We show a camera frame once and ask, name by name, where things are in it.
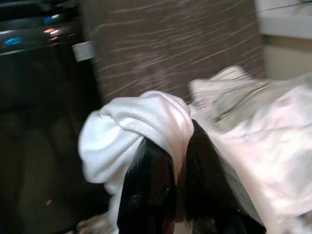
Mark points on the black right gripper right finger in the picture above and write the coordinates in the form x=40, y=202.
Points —
x=214, y=190

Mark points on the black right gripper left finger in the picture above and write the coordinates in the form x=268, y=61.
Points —
x=148, y=190

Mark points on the white cloth garment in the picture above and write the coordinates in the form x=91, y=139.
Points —
x=122, y=136

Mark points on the pale pink clothes pile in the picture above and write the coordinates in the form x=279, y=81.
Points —
x=265, y=136

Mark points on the dark white-lined patterned fabric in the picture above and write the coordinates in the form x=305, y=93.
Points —
x=170, y=44

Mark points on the white label sticker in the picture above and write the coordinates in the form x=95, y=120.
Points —
x=83, y=50

